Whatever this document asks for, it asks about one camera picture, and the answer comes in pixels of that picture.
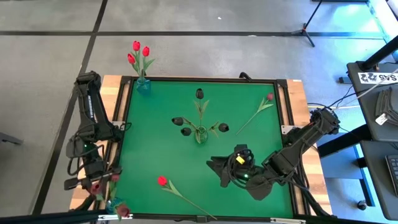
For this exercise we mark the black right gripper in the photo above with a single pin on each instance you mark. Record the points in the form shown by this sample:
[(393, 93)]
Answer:
[(244, 169)]

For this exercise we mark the black desk foot bar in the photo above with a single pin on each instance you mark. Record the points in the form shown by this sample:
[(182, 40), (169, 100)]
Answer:
[(342, 141)]

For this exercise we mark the black keyboard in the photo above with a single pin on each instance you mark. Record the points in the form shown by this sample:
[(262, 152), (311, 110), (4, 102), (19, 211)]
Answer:
[(393, 171)]

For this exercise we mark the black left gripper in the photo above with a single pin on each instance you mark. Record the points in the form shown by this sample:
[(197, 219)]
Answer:
[(94, 168)]

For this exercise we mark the black tripod stand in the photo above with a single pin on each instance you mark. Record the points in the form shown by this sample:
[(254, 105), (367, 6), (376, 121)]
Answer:
[(304, 31)]

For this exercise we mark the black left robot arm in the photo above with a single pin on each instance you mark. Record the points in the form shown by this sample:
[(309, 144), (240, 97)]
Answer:
[(90, 105)]

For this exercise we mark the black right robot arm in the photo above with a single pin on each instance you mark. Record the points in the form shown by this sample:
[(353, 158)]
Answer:
[(295, 144)]

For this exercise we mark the green table mat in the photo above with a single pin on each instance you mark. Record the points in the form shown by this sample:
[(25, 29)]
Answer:
[(161, 149)]

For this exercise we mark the black rig beam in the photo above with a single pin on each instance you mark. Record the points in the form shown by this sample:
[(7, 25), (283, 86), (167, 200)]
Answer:
[(46, 218)]

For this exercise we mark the white label sticker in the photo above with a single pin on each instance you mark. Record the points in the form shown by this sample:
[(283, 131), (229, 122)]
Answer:
[(373, 77)]

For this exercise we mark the black desk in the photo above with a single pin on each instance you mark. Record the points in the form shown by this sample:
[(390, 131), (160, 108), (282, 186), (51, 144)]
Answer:
[(363, 102)]

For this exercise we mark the small black floor box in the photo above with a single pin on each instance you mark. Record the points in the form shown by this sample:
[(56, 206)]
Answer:
[(344, 80)]

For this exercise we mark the grey stand foot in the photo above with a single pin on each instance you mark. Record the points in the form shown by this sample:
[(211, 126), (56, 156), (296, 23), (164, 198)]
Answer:
[(11, 139)]

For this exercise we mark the green glass vase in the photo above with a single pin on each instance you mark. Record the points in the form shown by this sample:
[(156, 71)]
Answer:
[(201, 135)]

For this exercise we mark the grey desk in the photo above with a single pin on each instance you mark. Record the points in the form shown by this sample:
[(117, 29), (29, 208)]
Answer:
[(373, 186)]

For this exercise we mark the stack of dark cloths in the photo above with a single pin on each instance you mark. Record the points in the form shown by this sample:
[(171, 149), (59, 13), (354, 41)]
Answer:
[(388, 102)]

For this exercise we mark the bright red artificial tulip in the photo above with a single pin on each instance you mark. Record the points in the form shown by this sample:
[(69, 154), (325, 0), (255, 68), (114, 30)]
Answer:
[(131, 58), (136, 45), (145, 51), (162, 180)]

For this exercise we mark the blue glass vase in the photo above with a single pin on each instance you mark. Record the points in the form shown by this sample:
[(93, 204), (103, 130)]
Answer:
[(143, 85), (112, 206)]

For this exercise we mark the black stand post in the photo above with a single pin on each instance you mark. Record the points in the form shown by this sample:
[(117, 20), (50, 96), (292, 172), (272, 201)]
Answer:
[(381, 54)]

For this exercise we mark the black caster wheel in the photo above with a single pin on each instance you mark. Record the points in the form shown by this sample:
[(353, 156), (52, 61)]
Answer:
[(361, 205)]

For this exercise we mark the white paper tag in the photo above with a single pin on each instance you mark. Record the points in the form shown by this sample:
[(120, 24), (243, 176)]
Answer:
[(382, 119)]

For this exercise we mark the black artificial tulip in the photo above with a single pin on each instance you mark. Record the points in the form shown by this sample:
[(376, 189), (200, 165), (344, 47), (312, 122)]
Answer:
[(199, 93), (186, 131), (223, 127), (177, 121)]

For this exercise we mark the metal corner bracket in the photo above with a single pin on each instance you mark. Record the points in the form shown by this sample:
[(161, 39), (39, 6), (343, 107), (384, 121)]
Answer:
[(117, 124), (285, 128)]

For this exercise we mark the long metal bracket plate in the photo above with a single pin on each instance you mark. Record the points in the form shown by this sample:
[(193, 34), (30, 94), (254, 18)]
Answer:
[(124, 216), (287, 221)]

